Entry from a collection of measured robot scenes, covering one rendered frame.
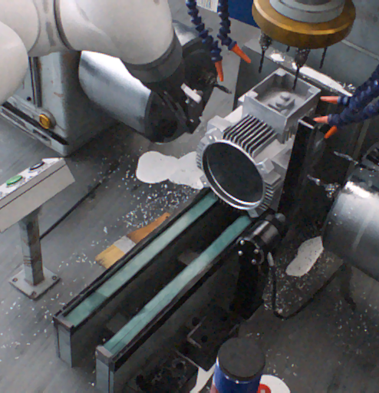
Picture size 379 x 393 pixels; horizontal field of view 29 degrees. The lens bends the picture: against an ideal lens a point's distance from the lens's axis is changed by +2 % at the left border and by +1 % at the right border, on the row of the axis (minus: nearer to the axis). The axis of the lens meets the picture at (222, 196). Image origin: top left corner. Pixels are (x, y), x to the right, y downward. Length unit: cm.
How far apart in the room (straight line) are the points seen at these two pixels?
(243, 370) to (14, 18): 52
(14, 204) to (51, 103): 45
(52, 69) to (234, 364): 89
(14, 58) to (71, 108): 100
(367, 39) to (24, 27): 77
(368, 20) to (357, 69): 11
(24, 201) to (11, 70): 65
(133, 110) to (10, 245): 38
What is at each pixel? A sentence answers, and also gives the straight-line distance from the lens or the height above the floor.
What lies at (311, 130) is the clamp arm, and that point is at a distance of 118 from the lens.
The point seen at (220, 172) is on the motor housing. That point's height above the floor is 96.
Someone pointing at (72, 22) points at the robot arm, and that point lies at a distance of 97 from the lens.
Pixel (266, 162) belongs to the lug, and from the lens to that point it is 134.
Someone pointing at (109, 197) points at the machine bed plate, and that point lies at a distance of 164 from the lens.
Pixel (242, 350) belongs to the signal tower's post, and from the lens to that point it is 92.
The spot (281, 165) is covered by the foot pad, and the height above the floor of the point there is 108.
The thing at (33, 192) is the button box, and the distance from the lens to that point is 129.
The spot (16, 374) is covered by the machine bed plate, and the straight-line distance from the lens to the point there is 139.
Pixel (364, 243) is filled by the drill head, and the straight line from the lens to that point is 129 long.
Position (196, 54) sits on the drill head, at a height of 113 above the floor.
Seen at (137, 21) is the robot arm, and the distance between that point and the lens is 94.
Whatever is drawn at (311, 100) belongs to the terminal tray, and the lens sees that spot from 142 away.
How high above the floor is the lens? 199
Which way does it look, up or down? 46 degrees down
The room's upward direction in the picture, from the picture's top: 9 degrees clockwise
